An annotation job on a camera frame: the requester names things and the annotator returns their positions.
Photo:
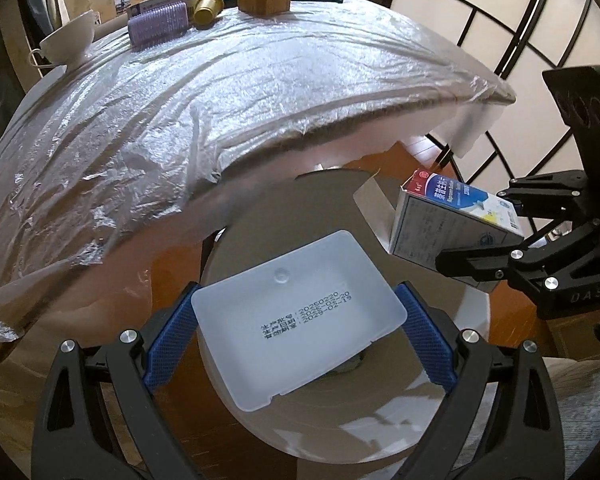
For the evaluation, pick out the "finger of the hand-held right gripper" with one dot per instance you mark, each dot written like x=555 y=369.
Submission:
x=480 y=262
x=540 y=192

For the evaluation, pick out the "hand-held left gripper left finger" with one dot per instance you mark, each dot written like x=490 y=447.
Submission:
x=167 y=340

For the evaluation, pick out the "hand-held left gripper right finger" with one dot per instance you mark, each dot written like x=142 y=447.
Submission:
x=427 y=340

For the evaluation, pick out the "blue white carton with red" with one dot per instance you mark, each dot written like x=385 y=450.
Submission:
x=440 y=225

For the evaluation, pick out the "white plastic box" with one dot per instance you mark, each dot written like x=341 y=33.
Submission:
x=295 y=315

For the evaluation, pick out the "white lattice screen door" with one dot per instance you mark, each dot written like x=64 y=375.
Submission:
x=480 y=25

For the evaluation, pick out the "white footed cup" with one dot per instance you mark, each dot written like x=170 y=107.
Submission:
x=70 y=40

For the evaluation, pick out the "purple hair roller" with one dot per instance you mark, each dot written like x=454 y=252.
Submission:
x=157 y=22

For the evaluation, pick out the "yellow capsule cup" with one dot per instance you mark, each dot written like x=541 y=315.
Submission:
x=207 y=10

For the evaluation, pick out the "small wall photo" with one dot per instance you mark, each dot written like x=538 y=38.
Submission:
x=123 y=5

